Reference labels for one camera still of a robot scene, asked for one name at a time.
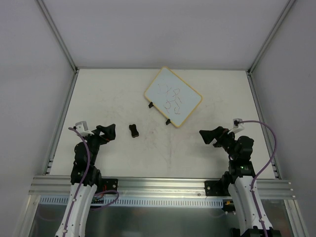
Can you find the white slotted cable duct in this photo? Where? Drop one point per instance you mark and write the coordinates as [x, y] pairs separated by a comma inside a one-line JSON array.
[[141, 201]]

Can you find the aluminium frame post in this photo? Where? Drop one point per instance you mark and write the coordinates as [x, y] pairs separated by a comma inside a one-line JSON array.
[[277, 24], [46, 14]]

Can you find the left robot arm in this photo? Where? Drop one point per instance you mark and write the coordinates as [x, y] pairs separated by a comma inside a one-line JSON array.
[[86, 179]]

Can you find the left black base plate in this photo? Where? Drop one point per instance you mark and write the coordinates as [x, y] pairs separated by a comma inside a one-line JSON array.
[[108, 184]]

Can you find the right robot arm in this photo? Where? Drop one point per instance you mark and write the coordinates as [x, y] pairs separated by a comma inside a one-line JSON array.
[[239, 182]]

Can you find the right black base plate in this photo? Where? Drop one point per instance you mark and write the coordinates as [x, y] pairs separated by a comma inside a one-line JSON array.
[[216, 188]]

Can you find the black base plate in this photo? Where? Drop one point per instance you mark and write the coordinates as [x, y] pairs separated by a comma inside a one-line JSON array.
[[216, 188], [108, 184]]

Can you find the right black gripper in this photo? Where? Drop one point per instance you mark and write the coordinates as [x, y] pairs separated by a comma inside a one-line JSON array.
[[220, 136]]

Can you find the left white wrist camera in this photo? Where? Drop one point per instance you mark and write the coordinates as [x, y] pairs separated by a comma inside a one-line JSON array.
[[82, 128]]

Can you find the black bone-shaped eraser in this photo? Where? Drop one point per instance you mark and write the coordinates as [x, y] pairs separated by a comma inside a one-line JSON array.
[[133, 130]]

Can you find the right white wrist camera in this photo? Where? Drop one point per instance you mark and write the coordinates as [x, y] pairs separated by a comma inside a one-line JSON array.
[[237, 126]]

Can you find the aluminium front rail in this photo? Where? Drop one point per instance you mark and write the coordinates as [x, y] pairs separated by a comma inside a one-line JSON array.
[[160, 187]]

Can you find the right aluminium frame post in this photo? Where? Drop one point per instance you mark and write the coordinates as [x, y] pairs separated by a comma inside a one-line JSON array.
[[277, 24]]

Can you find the yellow framed whiteboard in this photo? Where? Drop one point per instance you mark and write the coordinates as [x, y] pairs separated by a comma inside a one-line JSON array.
[[172, 96]]

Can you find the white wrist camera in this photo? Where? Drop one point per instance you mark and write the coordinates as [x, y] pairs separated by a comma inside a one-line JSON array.
[[82, 128], [237, 126]]

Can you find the left aluminium frame post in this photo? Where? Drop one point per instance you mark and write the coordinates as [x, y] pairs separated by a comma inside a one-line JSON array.
[[46, 14]]

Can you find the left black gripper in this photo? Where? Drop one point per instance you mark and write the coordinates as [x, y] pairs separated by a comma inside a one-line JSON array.
[[99, 134]]

